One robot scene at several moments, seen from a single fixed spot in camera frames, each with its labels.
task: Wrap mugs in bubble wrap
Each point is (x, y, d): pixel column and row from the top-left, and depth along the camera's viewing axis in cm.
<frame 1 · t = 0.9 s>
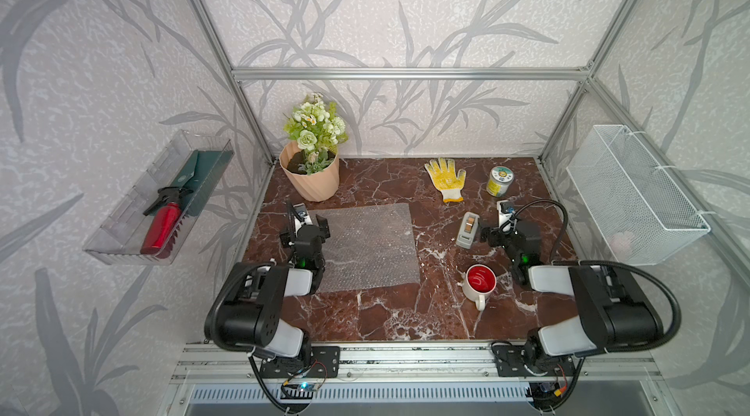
left hand: (303, 218, 91), fingers open
right hand: (495, 215, 93), fingers open
clear bubble wrap sheet: (368, 247, 97), on the table
white mug red inside: (479, 280, 87), point 3 cm above the table
yellow white work glove: (444, 177, 118), on the table
sunflower label tin can: (499, 180, 105), point 9 cm above the table
beige ribbed flower pot: (318, 187, 99), point 12 cm above the table
green white artificial flowers: (316, 130, 94), point 28 cm above the table
dark green trowel: (199, 176, 72), point 34 cm above the table

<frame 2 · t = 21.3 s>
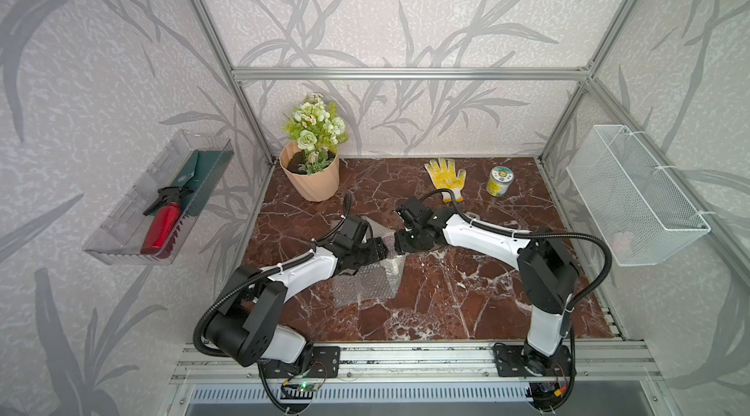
left hand: (382, 253, 89), fingers open
right hand: (399, 245, 89), fingers open
clear bubble wrap sheet: (375, 282, 88), on the table
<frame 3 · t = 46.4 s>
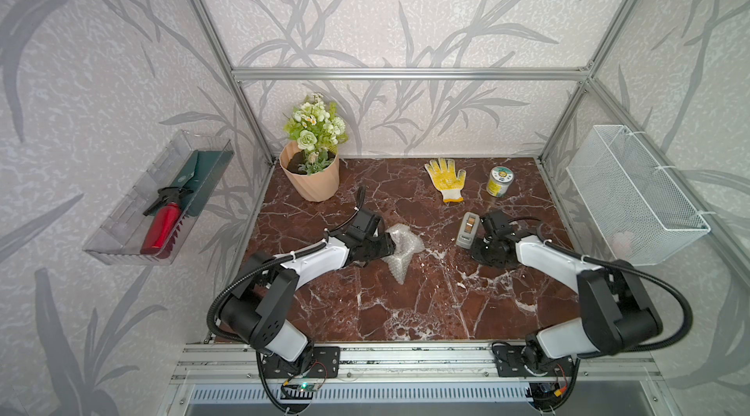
left hand: (393, 248, 89), fingers open
right hand: (471, 253, 92), fingers closed
clear bubble wrap sheet: (406, 241, 89), point 9 cm above the table
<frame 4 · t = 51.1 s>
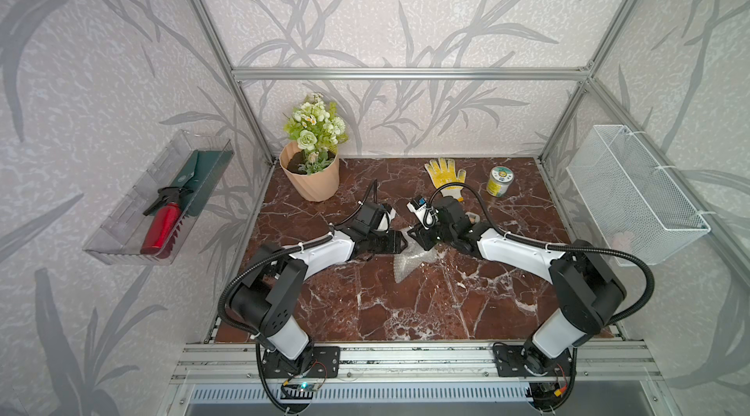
left hand: (403, 245, 88), fingers open
right hand: (412, 227, 89), fingers open
clear bubble wrap sheet: (413, 256, 86), point 9 cm above the table
